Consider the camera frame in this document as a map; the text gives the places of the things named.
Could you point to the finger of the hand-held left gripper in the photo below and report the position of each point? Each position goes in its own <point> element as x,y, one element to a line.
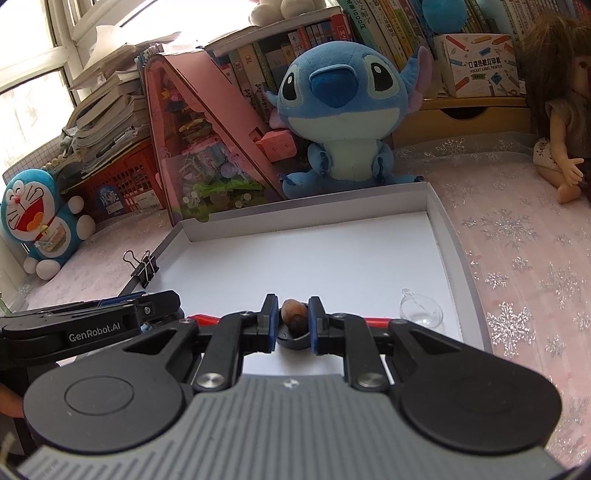
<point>159,309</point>
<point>117,302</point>

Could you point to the row of upright books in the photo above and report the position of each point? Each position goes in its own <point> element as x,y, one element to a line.
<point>277,50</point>

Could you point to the pink snowflake tablecloth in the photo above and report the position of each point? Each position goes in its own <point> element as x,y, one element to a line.
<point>531,258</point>

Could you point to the deep black round lid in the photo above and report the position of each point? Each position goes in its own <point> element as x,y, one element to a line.
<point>293,342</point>

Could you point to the white printed carton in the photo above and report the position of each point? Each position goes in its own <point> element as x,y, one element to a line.
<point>480,64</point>

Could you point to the wooden drawer box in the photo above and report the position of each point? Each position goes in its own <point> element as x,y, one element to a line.
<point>461,120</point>

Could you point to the clear plastic half sphere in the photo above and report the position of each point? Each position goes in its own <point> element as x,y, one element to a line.
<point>422,311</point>

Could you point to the blue alien plush toy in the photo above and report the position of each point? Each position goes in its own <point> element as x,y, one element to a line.
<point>346,106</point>

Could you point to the brown nut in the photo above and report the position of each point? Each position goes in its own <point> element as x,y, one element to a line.
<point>294,314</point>

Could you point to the red plastic crate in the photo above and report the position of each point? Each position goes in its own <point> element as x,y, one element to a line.
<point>124,180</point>

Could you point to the brown-haired doll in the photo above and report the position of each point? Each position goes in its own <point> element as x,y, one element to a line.
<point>558,115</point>

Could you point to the small black binder clip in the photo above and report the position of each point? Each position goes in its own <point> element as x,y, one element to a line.
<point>144,270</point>

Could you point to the blue robot cat plush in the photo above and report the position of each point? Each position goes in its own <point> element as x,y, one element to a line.
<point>41,217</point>

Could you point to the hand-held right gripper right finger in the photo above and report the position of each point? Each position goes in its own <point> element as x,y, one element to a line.
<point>315,332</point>

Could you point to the stack of lying books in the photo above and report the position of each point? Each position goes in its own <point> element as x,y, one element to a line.
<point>111,106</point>

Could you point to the pink triangular toy house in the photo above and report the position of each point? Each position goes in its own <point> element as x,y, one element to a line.
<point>198,152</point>

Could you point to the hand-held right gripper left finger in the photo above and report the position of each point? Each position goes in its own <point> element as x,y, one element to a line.
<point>268,332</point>

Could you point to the row of colourful children's books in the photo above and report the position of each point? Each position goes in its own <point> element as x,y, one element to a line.
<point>406,23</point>

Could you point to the shallow white cardboard box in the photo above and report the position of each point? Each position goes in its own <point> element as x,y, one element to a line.
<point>323,254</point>

